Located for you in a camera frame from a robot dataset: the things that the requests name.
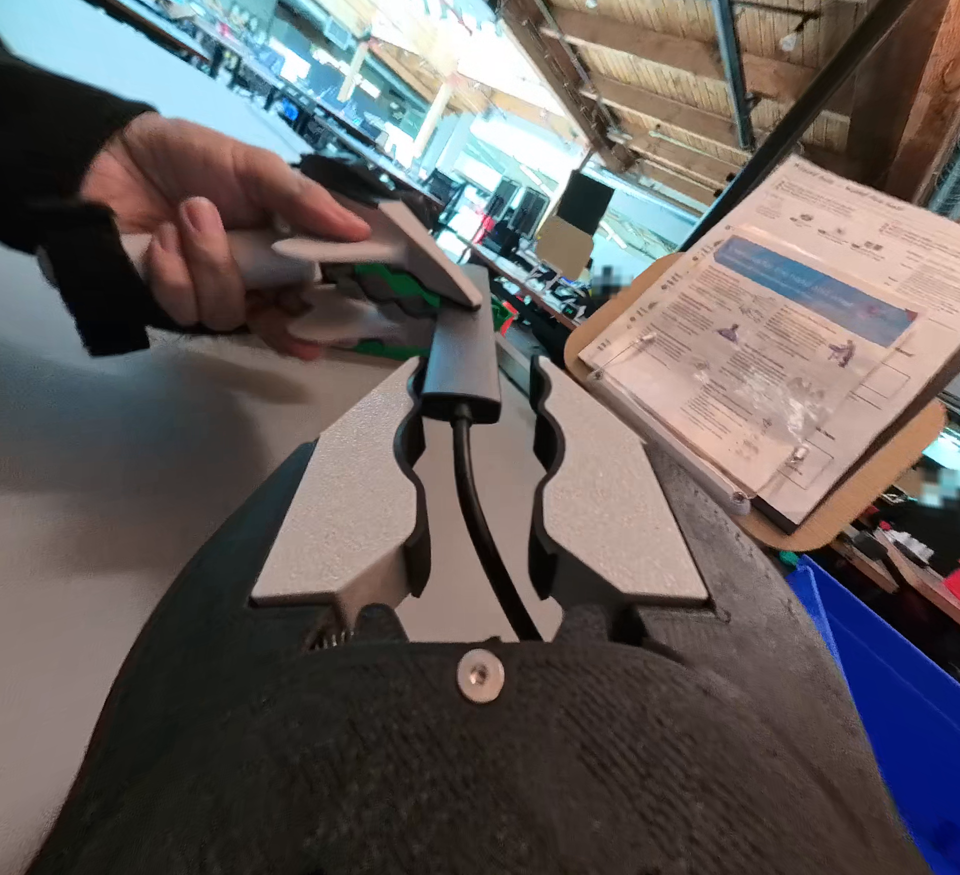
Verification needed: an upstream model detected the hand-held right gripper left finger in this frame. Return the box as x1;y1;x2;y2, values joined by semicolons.
250;357;433;610

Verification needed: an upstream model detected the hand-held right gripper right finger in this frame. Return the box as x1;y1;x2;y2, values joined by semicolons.
528;355;710;608

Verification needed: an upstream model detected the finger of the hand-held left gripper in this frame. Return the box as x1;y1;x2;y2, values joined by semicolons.
271;199;485;313
286;294;437;360

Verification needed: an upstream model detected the green plastic bin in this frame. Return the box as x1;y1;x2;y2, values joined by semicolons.
346;262;519;360

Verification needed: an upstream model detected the grey usb hub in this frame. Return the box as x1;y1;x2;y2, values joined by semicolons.
419;263;502;426

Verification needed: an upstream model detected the black hub cable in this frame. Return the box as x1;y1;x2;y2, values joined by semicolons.
448;401;543;644

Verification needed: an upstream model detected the blue plastic bin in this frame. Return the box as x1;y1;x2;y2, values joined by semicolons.
785;554;960;875

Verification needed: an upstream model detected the person's left hand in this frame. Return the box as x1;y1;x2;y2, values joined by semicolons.
76;110;373;364

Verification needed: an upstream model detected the small beige board stand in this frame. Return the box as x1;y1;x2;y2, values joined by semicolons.
532;213;595;286

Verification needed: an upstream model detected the black standing panel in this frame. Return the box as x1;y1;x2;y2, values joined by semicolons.
555;169;617;236

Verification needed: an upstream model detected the laminated exercise sheet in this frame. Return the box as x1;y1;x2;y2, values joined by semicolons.
597;225;924;503

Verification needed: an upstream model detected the wooden document stand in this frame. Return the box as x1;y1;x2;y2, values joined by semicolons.
562;252;948;556

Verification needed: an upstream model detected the white instruction sheet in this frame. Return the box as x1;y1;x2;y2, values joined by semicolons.
579;154;960;530

